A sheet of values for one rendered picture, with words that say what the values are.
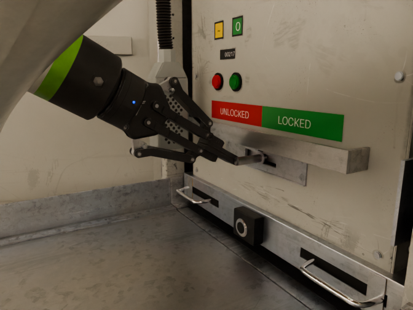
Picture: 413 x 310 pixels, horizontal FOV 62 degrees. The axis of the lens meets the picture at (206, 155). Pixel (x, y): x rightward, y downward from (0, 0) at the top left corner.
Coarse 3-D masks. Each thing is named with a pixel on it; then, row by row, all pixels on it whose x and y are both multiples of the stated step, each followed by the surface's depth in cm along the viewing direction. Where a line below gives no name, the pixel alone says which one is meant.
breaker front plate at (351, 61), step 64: (192, 0) 72; (256, 0) 55; (320, 0) 44; (384, 0) 37; (192, 64) 75; (256, 64) 57; (320, 64) 46; (384, 64) 38; (256, 128) 59; (384, 128) 39; (256, 192) 61; (320, 192) 48; (384, 192) 40; (384, 256) 41
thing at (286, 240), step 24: (192, 192) 80; (216, 192) 70; (216, 216) 71; (264, 216) 58; (264, 240) 58; (288, 240) 53; (312, 240) 49; (336, 264) 46; (360, 264) 42; (360, 288) 43
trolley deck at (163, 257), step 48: (48, 240) 65; (96, 240) 65; (144, 240) 65; (192, 240) 65; (0, 288) 50; (48, 288) 50; (96, 288) 50; (144, 288) 50; (192, 288) 50; (240, 288) 50
